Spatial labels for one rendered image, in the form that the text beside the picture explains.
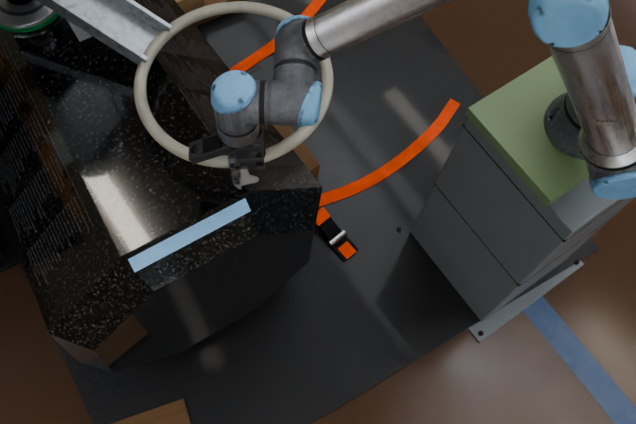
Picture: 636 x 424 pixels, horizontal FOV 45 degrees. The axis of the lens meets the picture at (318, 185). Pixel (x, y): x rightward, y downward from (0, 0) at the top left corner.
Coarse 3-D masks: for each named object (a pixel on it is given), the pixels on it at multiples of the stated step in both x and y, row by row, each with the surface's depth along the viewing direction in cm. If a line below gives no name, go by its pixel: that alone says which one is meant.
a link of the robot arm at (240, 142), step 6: (258, 126) 162; (252, 132) 159; (222, 138) 160; (228, 138) 159; (234, 138) 158; (240, 138) 158; (246, 138) 159; (252, 138) 161; (228, 144) 161; (234, 144) 160; (240, 144) 160; (246, 144) 161
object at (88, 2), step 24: (48, 0) 184; (72, 0) 190; (96, 0) 192; (120, 0) 191; (96, 24) 185; (120, 24) 192; (144, 24) 194; (168, 24) 191; (120, 48) 188; (144, 48) 192
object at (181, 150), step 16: (192, 16) 194; (208, 16) 196; (272, 16) 195; (288, 16) 194; (160, 32) 192; (176, 32) 194; (160, 48) 192; (144, 64) 187; (320, 64) 188; (144, 80) 186; (144, 96) 184; (144, 112) 181; (320, 112) 180; (160, 128) 179; (304, 128) 178; (160, 144) 178; (176, 144) 177; (288, 144) 176; (208, 160) 175; (224, 160) 175
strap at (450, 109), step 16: (320, 0) 312; (272, 48) 300; (240, 64) 296; (448, 112) 294; (432, 128) 290; (416, 144) 287; (400, 160) 283; (368, 176) 280; (384, 176) 280; (336, 192) 276; (352, 192) 276
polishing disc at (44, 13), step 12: (0, 0) 200; (36, 0) 201; (0, 12) 199; (12, 12) 199; (24, 12) 199; (36, 12) 200; (48, 12) 200; (0, 24) 198; (12, 24) 198; (24, 24) 198; (36, 24) 199
